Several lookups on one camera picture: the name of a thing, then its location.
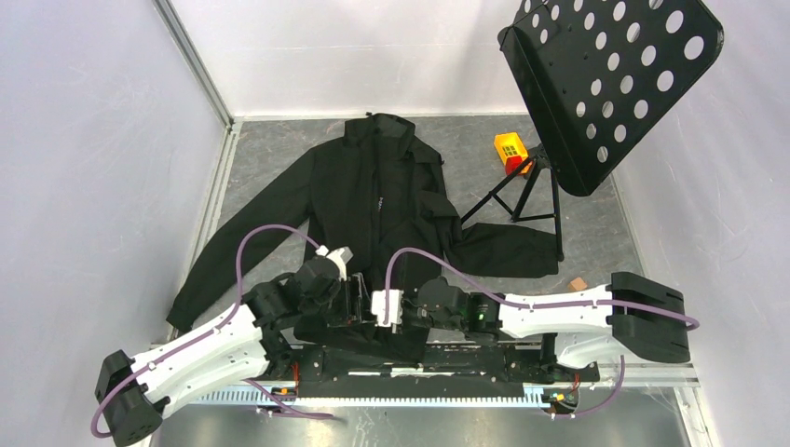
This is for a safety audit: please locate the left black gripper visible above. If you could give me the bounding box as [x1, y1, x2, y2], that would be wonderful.
[302, 272, 380, 327]

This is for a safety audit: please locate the black zip jacket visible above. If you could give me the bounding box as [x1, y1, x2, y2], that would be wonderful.
[167, 114, 559, 332]

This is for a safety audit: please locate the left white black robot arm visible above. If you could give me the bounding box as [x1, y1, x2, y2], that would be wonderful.
[91, 247, 360, 446]

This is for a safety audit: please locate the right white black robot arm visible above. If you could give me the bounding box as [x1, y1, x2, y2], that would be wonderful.
[372, 272, 699, 380]

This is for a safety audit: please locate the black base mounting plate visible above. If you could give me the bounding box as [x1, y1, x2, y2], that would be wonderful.
[258, 342, 600, 399]

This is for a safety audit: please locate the small brown wooden block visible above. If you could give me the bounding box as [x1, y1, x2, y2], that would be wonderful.
[568, 278, 588, 292]

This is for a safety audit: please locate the yellow and red toy block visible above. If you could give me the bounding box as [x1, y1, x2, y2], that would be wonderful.
[494, 132, 528, 175]

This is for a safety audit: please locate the black perforated music stand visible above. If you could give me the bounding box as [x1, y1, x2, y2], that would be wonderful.
[457, 0, 725, 262]

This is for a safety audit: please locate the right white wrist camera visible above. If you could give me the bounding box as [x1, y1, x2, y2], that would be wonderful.
[371, 290, 402, 333]

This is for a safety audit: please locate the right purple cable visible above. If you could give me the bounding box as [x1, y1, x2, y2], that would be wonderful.
[383, 248, 701, 419]

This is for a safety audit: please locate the white slotted cable duct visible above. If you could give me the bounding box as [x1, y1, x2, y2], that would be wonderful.
[193, 385, 550, 410]

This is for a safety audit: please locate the aluminium frame rail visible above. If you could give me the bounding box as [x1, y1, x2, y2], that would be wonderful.
[145, 344, 700, 388]

